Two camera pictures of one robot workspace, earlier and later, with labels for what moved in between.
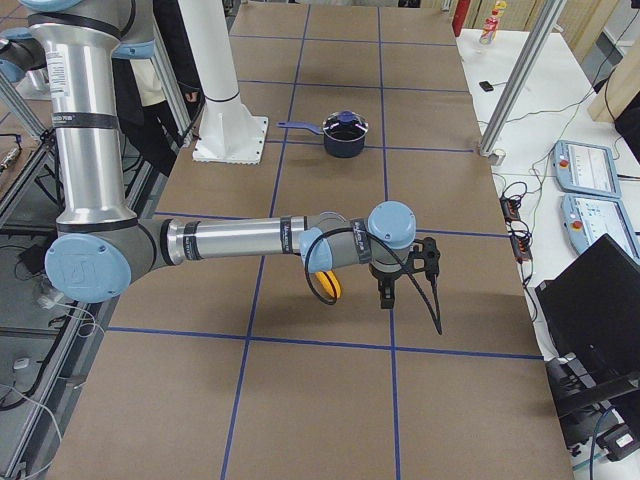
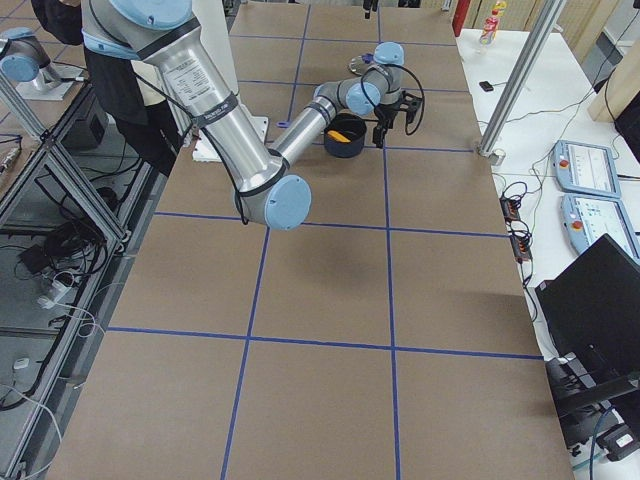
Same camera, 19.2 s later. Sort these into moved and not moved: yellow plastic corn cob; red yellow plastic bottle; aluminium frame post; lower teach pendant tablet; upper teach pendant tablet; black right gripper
Moved: black right gripper; yellow plastic corn cob
Not moved: aluminium frame post; upper teach pendant tablet; lower teach pendant tablet; red yellow plastic bottle
